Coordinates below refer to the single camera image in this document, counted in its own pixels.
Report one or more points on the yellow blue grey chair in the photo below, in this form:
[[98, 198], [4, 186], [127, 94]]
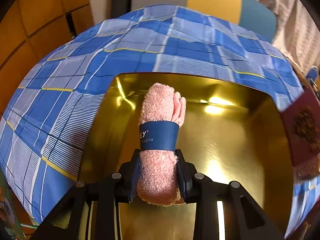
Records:
[[249, 14]]

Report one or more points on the beige curtain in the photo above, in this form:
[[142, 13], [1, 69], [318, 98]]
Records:
[[297, 35]]

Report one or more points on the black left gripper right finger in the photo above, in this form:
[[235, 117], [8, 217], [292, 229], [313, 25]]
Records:
[[189, 186]]

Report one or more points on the gold metallic tin box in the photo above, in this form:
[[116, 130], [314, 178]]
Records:
[[232, 133]]

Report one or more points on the dark red box lid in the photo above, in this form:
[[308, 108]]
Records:
[[301, 122]]

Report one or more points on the blue folding chair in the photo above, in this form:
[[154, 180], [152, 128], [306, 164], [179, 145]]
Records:
[[311, 76]]

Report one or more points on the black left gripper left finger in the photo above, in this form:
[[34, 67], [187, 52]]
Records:
[[122, 185]]

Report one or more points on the blue plaid tablecloth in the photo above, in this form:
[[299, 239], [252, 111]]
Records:
[[47, 121]]

